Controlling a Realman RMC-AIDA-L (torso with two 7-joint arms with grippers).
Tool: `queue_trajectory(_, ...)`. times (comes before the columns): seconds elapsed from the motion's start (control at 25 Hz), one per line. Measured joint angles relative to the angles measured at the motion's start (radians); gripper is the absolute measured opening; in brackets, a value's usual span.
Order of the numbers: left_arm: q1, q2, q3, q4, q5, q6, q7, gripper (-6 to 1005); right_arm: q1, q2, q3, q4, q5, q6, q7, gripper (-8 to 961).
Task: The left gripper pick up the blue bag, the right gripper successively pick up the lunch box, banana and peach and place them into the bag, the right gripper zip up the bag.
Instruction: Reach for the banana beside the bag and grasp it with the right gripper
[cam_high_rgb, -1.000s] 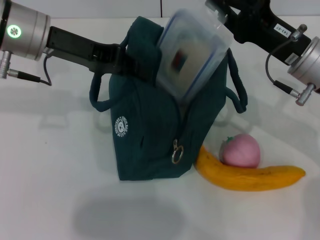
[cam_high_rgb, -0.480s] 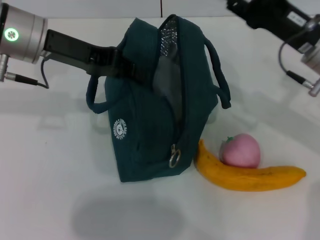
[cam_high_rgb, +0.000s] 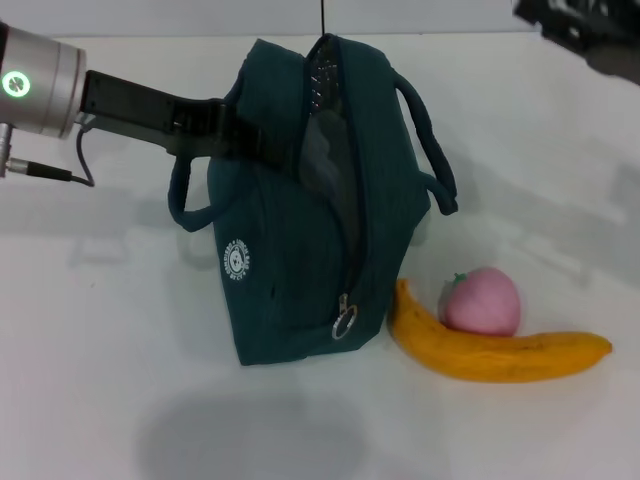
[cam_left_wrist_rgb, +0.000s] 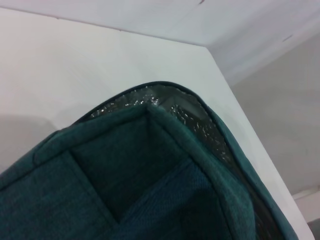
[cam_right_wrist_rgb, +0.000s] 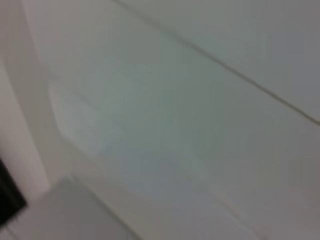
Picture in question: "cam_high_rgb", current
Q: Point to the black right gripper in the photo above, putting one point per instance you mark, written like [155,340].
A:
[610,35]

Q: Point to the clear plastic lunch box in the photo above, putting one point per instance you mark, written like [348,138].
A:
[322,150]

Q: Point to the pink toy peach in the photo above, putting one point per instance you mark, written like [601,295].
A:
[485,305]

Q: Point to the dark blue insulated lunch bag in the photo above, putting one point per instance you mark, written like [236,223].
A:
[290,260]

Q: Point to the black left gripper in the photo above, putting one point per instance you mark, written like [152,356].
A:
[135,107]

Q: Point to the yellow banana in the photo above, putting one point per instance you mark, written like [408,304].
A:
[475,357]

